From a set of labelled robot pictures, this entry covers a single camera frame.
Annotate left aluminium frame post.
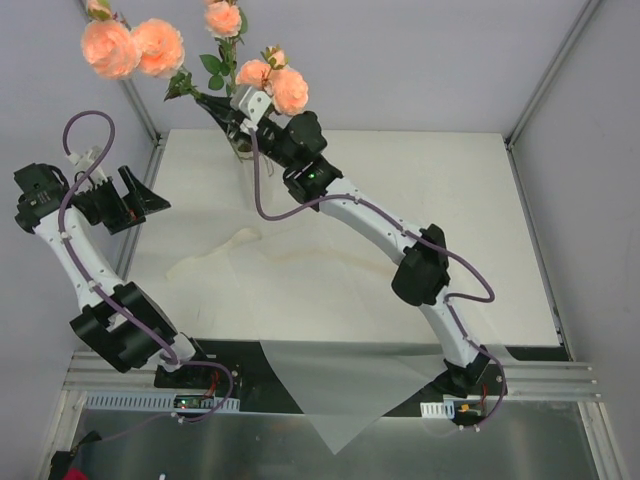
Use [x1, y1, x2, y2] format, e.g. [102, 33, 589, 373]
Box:
[75, 1, 162, 146]

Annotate right white cable duct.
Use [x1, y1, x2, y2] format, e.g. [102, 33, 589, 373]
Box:
[420, 400, 455, 420]

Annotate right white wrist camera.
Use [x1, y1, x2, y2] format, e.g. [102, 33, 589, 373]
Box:
[230, 84, 272, 125]

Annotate right aluminium frame post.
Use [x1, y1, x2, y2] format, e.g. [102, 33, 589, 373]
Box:
[504, 0, 605, 152]

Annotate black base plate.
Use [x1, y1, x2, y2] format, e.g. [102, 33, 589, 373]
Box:
[152, 337, 574, 417]

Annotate white ribbed ceramic vase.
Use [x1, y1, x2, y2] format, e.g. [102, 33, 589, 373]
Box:
[228, 137, 275, 177]

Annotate cream ribbon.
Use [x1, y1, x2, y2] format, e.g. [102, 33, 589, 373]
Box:
[164, 227, 392, 280]

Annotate aluminium frame post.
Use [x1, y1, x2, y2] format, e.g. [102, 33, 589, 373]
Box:
[504, 0, 605, 152]
[75, 1, 162, 146]

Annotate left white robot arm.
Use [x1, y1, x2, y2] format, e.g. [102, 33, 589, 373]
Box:
[14, 163, 212, 389]

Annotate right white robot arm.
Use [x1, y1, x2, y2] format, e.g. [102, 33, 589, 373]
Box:
[196, 95, 490, 398]

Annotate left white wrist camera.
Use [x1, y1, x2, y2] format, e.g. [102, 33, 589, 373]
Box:
[66, 146, 109, 185]

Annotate red black object corner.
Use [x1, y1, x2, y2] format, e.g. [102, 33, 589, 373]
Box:
[47, 431, 102, 480]

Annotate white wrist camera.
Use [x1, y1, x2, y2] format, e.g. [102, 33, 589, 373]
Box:
[230, 84, 272, 125]
[66, 146, 109, 185]

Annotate pink rose stem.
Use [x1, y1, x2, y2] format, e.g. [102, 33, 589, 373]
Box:
[80, 1, 202, 101]
[235, 45, 309, 116]
[200, 0, 247, 97]

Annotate white wrapping paper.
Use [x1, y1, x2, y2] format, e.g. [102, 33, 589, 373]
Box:
[197, 209, 526, 456]

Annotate pink rose stem top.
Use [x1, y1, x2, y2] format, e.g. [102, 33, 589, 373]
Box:
[200, 0, 247, 97]

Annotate left white cable duct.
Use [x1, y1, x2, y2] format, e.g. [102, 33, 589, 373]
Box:
[85, 392, 240, 415]

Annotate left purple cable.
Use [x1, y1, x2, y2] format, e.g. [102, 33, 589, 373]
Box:
[57, 110, 237, 426]

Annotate white cable duct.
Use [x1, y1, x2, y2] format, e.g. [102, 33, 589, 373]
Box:
[420, 400, 455, 420]
[85, 392, 240, 415]

